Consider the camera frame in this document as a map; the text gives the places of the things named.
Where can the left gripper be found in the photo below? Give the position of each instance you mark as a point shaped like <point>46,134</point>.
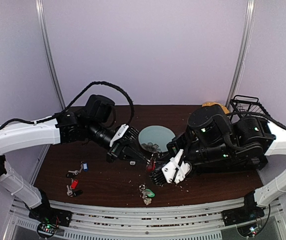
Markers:
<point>124,150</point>

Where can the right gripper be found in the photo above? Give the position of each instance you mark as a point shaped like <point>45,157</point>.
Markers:
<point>172,149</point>

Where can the red key tag with key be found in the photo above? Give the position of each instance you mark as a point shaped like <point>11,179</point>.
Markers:
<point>152,162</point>

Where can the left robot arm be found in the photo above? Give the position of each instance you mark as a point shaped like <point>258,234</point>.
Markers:
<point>86,123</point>

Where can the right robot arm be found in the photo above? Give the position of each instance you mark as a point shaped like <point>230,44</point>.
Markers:
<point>211,136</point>

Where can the light blue flower plate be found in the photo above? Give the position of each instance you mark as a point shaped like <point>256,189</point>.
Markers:
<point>154,138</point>

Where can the blue key tag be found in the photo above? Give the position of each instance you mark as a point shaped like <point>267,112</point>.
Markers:
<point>84,166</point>

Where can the orange dotted plate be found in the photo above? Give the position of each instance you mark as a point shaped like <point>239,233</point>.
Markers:
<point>211,103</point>

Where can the black key tag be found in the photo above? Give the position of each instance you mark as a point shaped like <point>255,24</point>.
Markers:
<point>77,193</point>

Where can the silver key near black tag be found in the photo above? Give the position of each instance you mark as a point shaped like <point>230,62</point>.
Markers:
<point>69,191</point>

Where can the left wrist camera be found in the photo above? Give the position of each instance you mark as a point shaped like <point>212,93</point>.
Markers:
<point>125,134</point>

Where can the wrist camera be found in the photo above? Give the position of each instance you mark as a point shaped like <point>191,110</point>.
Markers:
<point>125,134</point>
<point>172,172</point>

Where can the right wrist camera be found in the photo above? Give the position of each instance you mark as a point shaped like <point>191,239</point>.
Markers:
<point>172,172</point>

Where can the black wire dish rack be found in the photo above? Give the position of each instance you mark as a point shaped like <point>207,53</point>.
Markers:
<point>242,106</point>

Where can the right aluminium post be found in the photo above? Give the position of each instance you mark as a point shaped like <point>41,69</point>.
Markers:
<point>244,46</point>

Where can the aluminium post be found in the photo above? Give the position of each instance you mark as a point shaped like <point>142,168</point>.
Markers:
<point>244,46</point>
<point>49,58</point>

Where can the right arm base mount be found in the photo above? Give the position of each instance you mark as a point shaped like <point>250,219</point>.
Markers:
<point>246,217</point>

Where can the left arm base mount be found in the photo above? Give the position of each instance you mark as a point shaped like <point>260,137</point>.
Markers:
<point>49,218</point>

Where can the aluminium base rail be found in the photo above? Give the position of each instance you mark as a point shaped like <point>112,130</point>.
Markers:
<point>189,222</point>

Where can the left aluminium post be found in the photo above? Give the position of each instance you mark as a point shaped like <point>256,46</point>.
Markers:
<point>49,58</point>

